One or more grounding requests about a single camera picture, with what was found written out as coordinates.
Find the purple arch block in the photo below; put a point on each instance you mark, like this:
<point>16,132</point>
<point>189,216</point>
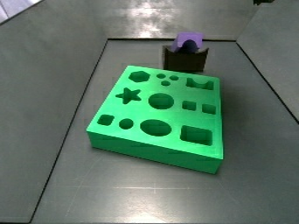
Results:
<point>187,42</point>

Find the black curved fixture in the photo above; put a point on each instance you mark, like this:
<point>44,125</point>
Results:
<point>184,62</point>

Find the green shape sorter block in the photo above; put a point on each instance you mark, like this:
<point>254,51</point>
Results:
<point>161,116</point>

